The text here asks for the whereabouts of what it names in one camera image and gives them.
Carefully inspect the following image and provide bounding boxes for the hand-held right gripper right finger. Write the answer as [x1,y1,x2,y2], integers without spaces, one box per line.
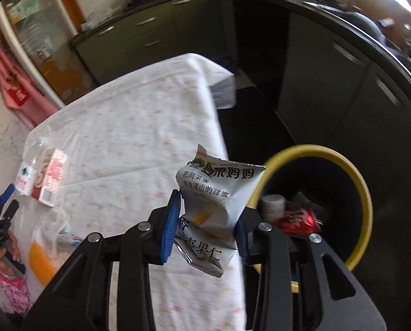
[233,207,376,331]

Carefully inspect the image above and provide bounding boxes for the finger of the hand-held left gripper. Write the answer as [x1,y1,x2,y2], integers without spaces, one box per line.
[0,184,16,214]
[2,200,20,230]

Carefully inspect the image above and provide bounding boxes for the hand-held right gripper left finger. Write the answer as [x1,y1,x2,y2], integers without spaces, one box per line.
[21,189,185,331]

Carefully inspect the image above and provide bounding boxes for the clear plastic bottle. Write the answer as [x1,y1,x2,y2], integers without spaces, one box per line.
[261,195,286,222]

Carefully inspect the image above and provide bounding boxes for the silver snack packet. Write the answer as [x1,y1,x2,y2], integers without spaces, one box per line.
[175,144,266,278]

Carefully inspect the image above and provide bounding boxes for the red soda can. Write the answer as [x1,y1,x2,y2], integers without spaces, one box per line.
[272,209,321,238]

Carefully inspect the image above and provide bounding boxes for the black bin with yellow rim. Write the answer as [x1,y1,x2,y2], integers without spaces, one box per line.
[254,145,373,293]

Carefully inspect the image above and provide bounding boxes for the person's left hand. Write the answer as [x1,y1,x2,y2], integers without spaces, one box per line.
[0,236,22,278]

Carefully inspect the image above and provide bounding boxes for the white tissue packet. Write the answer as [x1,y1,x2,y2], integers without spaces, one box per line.
[13,157,42,196]

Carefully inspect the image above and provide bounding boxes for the red and white milk carton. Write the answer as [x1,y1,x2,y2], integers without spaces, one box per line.
[31,148,69,208]

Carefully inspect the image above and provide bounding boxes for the blue and white tube wrapper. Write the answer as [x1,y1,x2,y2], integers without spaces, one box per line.
[58,232,85,248]

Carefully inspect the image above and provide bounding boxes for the floral white tablecloth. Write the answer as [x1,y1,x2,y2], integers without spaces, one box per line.
[19,53,247,331]

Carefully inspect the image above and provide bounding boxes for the glass sliding door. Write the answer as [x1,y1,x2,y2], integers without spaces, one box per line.
[0,0,99,107]

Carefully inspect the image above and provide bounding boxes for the green lower kitchen cabinets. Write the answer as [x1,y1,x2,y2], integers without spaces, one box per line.
[71,0,411,249]

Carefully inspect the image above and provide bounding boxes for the clear plastic bag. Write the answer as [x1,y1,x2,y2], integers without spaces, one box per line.
[86,5,123,28]

